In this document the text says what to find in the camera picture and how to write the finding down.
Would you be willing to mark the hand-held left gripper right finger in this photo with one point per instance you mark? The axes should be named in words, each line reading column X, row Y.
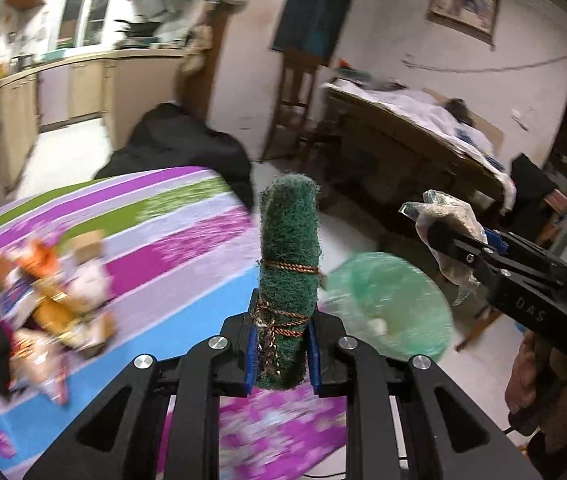
column 315, row 360

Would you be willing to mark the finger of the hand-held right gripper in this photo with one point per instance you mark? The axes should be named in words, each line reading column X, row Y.
column 497, row 241
column 456, row 245

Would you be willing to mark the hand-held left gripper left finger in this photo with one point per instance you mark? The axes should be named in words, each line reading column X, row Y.
column 250, row 360

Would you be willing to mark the clear plastic wrapper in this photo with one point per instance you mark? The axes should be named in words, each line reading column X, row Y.
column 451, row 215

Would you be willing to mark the green scouring pad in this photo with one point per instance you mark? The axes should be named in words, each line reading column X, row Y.
column 288, row 240

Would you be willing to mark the heap of mixed packaging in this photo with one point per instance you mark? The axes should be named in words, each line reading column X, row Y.
column 78, row 300

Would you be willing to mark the orange snack wrapper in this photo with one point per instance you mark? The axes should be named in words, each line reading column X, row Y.
column 41, row 257

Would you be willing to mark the person's right hand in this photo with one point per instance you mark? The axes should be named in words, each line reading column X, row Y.
column 523, row 375

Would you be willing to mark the dark cloth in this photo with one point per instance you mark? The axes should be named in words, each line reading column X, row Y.
column 538, row 185

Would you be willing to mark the dark wooden table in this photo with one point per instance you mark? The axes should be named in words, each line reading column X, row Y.
column 393, row 160

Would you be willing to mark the striped tablecloth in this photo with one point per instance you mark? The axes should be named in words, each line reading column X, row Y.
column 178, row 255

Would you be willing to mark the white table cloth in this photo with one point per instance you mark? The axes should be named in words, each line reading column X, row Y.
column 428, row 115

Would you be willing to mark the wooden chair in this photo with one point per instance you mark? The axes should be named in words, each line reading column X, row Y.
column 296, row 95

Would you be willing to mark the black cloth cover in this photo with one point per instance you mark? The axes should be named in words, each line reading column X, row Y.
column 178, row 145

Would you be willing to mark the framed picture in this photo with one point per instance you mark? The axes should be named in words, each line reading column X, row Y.
column 463, row 7

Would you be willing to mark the beige kitchen cabinets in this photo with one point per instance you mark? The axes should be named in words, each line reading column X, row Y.
column 83, row 90

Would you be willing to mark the black wok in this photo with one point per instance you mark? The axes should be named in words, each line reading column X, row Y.
column 138, row 30

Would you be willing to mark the wall socket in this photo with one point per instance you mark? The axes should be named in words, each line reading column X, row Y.
column 522, row 117

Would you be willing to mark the dark blue wall hanging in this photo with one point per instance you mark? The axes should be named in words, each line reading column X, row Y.
column 318, row 5

